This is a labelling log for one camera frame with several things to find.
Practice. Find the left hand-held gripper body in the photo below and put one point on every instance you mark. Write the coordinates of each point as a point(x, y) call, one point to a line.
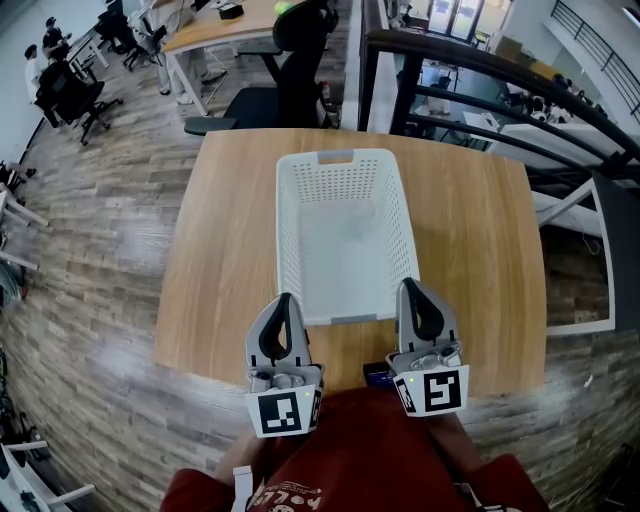
point(280, 407)

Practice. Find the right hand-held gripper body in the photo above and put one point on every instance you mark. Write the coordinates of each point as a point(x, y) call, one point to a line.
point(432, 385)

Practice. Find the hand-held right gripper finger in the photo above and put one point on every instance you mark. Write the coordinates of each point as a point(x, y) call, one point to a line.
point(406, 320)
point(440, 320)

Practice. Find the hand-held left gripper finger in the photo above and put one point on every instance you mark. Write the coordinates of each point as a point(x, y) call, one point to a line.
point(260, 335)
point(299, 335)

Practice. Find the white perforated plastic basket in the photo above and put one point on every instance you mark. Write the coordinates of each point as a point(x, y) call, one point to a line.
point(345, 260)

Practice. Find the person's left forearm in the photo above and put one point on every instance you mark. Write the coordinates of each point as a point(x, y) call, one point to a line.
point(240, 457)

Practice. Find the person's right forearm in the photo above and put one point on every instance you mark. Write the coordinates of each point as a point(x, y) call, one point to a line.
point(452, 445)

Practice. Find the dark blue small device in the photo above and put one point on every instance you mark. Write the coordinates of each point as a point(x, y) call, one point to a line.
point(378, 375)

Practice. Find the person's red shirt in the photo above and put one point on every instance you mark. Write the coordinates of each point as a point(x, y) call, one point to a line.
point(370, 450)

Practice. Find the dark grey panel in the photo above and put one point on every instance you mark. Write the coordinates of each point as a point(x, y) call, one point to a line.
point(622, 250)

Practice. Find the black office chair green headrest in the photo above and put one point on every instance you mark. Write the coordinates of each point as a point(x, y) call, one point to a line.
point(280, 90)

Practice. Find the black metal railing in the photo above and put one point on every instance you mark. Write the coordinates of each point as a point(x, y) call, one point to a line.
point(500, 75)

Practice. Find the black mesh office chair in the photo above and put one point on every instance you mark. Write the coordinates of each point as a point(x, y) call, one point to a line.
point(70, 97)

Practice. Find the wooden desk white legs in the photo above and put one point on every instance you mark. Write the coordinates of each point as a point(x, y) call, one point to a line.
point(230, 27)

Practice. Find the black swivel chair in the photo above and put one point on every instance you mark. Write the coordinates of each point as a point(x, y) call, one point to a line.
point(132, 37)

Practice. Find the black box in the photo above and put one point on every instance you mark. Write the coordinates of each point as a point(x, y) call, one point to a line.
point(231, 11)

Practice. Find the white table frame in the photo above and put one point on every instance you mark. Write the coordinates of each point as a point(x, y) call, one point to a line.
point(602, 260)

